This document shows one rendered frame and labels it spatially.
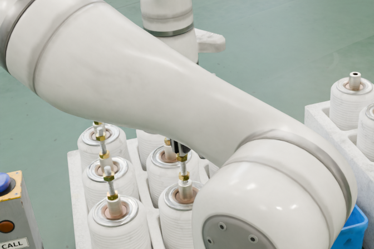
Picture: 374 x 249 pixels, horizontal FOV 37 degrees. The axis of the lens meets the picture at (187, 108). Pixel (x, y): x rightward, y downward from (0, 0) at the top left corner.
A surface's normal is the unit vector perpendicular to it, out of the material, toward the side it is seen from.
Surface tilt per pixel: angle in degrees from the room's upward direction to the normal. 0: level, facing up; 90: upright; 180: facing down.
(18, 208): 90
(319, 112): 0
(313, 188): 43
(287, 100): 0
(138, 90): 85
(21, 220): 90
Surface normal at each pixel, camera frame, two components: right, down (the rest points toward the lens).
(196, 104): -0.18, 0.35
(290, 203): 0.41, -0.54
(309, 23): -0.08, -0.86
